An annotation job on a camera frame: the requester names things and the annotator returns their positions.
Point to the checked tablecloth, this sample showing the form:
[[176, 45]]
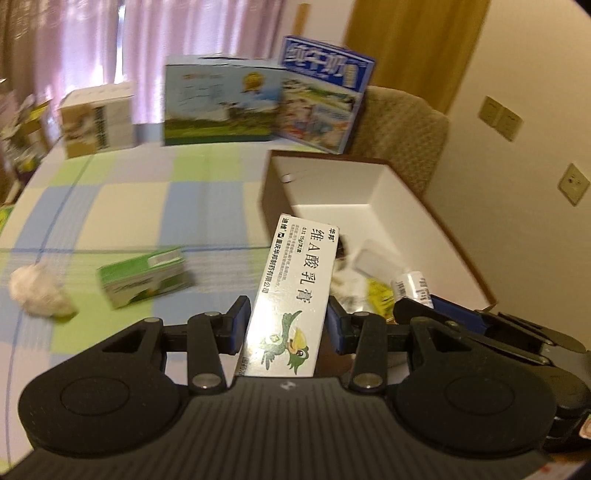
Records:
[[138, 203]]

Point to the yellow snack packet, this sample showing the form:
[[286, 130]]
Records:
[[381, 297]]

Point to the green medicine box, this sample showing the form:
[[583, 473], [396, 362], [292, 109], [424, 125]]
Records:
[[143, 277]]

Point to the small white pill bottle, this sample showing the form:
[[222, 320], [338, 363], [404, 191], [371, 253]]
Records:
[[413, 288]]

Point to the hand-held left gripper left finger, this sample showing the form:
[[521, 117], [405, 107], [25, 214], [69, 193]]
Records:
[[240, 321]]

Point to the white knitted cloth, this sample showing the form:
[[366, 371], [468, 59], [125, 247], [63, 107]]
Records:
[[39, 293]]

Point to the pink curtain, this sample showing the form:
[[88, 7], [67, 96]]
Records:
[[92, 41]]

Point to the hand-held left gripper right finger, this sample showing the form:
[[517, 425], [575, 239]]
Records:
[[336, 325]]

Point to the clear plastic package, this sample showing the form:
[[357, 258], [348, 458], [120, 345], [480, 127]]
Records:
[[376, 261]]

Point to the white ointment box parrot print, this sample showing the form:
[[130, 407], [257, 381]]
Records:
[[295, 286]]

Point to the gold and white carton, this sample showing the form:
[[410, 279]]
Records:
[[97, 120]]

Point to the pile of cardboard boxes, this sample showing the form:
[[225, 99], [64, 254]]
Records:
[[21, 134]]

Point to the beige quilted chair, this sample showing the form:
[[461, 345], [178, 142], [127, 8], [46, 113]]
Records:
[[401, 134]]

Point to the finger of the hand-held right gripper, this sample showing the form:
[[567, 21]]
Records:
[[521, 332], [461, 318]]

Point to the green meadow milk carton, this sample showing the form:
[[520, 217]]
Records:
[[217, 101]]

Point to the double beige wall socket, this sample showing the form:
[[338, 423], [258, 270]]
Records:
[[501, 117]]

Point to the brown cardboard storage box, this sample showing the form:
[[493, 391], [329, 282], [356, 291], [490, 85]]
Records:
[[332, 184]]

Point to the blue cartoon milk carton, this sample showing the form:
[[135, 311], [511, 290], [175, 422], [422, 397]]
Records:
[[323, 101]]

